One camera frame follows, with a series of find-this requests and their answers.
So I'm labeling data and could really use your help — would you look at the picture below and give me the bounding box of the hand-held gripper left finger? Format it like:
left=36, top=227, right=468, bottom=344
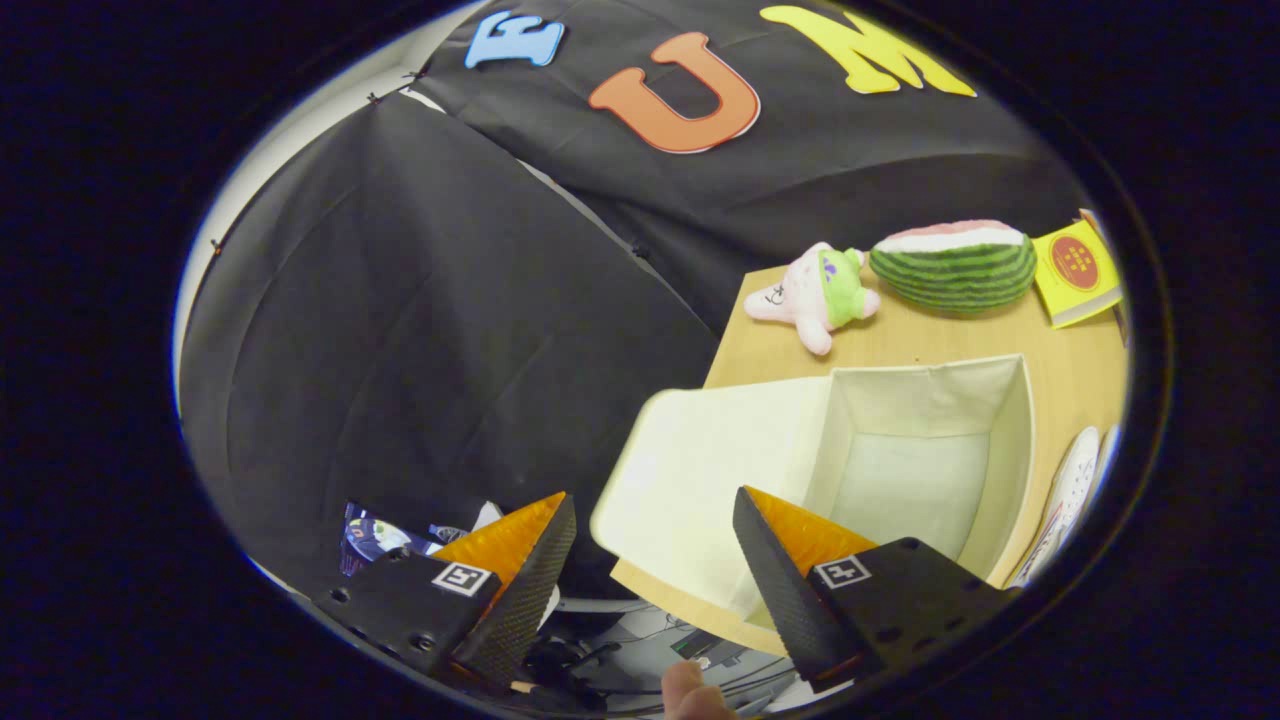
left=312, top=491, right=578, bottom=691

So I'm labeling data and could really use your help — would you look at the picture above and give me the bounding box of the watermelon slice plush toy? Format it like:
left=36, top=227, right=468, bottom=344
left=868, top=219, right=1039, bottom=314

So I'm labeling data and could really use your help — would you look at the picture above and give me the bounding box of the blue printed packet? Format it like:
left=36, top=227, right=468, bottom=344
left=340, top=500, right=471, bottom=579

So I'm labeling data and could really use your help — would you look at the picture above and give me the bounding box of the cream fabric storage box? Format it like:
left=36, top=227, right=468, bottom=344
left=590, top=353, right=1037, bottom=631

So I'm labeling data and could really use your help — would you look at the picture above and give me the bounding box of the yellow book with red circle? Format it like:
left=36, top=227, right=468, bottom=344
left=1031, top=220, right=1124, bottom=329

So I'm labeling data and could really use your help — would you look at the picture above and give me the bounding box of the pink star plush toy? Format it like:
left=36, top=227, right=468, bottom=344
left=743, top=241, right=882, bottom=357

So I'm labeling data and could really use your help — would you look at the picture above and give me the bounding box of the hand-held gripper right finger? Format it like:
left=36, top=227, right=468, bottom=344
left=732, top=486, right=1016, bottom=695

